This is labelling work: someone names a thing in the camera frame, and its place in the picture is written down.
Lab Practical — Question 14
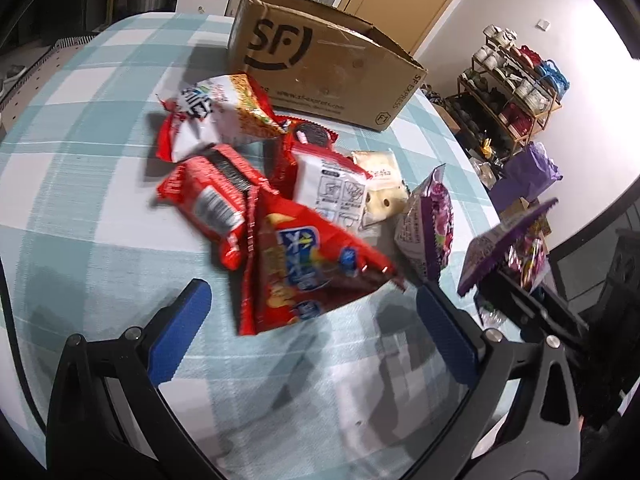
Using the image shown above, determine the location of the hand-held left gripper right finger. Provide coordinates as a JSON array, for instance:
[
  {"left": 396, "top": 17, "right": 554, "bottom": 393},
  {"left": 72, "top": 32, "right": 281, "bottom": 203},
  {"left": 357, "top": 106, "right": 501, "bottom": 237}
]
[{"left": 400, "top": 282, "right": 583, "bottom": 480}]

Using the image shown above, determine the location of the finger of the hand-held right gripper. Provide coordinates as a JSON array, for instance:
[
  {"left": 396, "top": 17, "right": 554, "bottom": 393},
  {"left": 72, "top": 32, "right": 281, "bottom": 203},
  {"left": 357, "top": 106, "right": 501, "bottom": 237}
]
[
  {"left": 495, "top": 266, "right": 591, "bottom": 328},
  {"left": 477, "top": 287, "right": 556, "bottom": 343}
]

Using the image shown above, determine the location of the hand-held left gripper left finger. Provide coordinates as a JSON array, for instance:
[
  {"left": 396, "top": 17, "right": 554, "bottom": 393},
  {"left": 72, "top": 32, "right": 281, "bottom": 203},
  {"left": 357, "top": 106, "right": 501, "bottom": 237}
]
[{"left": 47, "top": 278, "right": 236, "bottom": 480}]

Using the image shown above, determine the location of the purple candy packet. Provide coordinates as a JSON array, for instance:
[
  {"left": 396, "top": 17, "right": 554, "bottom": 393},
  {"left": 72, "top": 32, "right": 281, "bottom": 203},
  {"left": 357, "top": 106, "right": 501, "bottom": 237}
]
[
  {"left": 394, "top": 163, "right": 454, "bottom": 282},
  {"left": 456, "top": 197, "right": 559, "bottom": 297}
]

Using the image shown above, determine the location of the red chips packet blue label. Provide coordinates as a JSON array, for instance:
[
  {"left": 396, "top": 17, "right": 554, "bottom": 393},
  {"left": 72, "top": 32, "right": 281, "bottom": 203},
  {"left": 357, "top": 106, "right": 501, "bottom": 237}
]
[{"left": 238, "top": 187, "right": 407, "bottom": 337}]

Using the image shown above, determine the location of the red cookie packet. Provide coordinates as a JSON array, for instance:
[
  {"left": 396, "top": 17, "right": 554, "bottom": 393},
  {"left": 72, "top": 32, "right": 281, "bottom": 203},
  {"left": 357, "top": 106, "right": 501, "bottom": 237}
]
[
  {"left": 156, "top": 143, "right": 267, "bottom": 272},
  {"left": 271, "top": 117, "right": 370, "bottom": 233}
]

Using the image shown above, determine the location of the clear cracker packet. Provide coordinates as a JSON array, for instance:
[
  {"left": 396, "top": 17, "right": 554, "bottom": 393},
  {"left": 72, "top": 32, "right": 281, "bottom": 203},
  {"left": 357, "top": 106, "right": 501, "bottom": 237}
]
[{"left": 350, "top": 150, "right": 412, "bottom": 230}]

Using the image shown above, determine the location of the orange noodle snack packet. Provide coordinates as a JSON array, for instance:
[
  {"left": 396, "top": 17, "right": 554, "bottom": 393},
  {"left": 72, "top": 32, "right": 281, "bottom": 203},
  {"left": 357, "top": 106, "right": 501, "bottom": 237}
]
[{"left": 156, "top": 73, "right": 287, "bottom": 163}]

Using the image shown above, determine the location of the brown cardboard box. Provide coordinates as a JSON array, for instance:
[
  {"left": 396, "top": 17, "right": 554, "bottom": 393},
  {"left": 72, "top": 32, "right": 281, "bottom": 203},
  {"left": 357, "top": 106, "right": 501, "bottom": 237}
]
[{"left": 227, "top": 0, "right": 429, "bottom": 132}]

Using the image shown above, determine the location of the purple gift bag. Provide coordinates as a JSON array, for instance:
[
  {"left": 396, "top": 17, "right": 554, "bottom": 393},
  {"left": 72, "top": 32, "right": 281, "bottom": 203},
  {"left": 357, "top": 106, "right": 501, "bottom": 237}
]
[{"left": 491, "top": 141, "right": 564, "bottom": 202}]

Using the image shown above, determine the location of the checked tablecloth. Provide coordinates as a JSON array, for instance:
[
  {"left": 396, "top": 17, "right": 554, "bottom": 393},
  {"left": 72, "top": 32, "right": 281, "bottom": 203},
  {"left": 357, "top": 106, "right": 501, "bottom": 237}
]
[{"left": 0, "top": 10, "right": 506, "bottom": 480}]

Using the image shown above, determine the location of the wooden shelf rack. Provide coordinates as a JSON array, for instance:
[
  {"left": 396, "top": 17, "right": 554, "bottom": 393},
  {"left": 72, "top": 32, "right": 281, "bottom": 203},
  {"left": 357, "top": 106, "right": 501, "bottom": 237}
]
[{"left": 457, "top": 25, "right": 572, "bottom": 148}]

